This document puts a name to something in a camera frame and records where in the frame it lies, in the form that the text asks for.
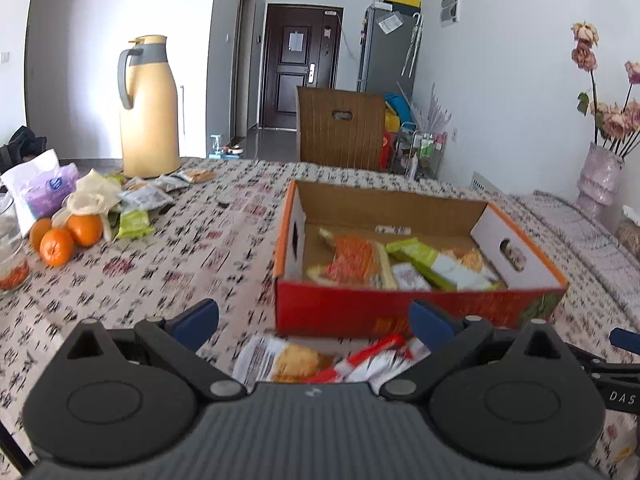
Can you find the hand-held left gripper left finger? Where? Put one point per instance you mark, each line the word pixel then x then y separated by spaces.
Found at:
pixel 192 322

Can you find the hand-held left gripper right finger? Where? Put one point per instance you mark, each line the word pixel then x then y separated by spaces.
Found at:
pixel 432 321

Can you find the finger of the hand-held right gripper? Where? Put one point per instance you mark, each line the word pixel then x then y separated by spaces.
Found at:
pixel 587 357
pixel 626 338

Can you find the light pink small packet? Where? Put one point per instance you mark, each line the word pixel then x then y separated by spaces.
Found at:
pixel 410 277

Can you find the yellow-green long snack packet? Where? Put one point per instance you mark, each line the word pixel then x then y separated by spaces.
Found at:
pixel 435 262

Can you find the red white snack packet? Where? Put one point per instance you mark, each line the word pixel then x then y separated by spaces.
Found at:
pixel 375 357

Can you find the brown cookie packet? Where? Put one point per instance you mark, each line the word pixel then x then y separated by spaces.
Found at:
pixel 471 259

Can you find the red cardboard box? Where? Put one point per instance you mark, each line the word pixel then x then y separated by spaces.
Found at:
pixel 350 310

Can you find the white cookie packet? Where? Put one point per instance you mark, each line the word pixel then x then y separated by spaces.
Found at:
pixel 285 360

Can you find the orange gold snack packet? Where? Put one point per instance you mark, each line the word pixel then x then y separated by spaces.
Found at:
pixel 352 260

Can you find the grey folded blanket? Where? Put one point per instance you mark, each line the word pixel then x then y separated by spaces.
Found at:
pixel 590 240

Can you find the small green packet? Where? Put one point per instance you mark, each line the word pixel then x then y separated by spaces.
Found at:
pixel 134 224

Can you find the tan cookie packet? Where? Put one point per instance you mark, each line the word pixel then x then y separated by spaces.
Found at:
pixel 196 176

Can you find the pink textured vase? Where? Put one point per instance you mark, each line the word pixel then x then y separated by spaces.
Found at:
pixel 600 180

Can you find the cream plastic bag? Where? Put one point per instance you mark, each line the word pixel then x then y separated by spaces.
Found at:
pixel 92 195

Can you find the red gift box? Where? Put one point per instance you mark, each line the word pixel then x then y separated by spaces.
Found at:
pixel 391 150

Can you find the pet water fountain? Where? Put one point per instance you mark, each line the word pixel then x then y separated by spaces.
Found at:
pixel 225 147

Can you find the glass cup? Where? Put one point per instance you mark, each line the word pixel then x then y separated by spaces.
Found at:
pixel 11 255

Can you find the purple tissue pack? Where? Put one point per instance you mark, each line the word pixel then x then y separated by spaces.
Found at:
pixel 45 190

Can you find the yellow thermos jug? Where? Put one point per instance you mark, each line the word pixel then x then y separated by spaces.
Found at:
pixel 150 120

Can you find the dried lavender bunch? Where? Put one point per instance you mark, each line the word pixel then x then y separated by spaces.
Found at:
pixel 434 110

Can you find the yellow blue bag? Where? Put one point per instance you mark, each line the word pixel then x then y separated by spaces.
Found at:
pixel 397 110

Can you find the dried roses bouquet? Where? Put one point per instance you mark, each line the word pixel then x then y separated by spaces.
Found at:
pixel 607 110

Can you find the black bag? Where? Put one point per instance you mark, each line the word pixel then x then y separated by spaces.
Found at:
pixel 22 145

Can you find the grey refrigerator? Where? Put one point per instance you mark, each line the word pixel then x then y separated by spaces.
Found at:
pixel 387 55

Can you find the dark brown door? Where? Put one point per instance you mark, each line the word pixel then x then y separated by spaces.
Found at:
pixel 300 70

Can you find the white folded umbrella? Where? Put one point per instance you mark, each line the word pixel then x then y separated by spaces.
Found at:
pixel 412 45

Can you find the yellow box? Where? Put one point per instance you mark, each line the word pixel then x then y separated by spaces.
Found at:
pixel 402 1

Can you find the white wall panel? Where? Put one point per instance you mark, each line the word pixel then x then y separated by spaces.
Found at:
pixel 451 6

